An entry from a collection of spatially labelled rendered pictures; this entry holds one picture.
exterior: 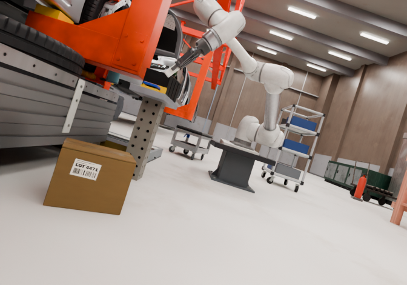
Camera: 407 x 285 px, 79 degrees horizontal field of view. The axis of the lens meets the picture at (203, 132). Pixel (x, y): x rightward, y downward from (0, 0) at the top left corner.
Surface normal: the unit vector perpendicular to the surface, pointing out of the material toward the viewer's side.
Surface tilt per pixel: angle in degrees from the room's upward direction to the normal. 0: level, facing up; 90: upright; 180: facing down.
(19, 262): 0
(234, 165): 90
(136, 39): 90
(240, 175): 90
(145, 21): 90
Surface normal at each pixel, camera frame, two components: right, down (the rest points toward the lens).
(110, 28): -0.02, -0.01
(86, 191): 0.42, 0.13
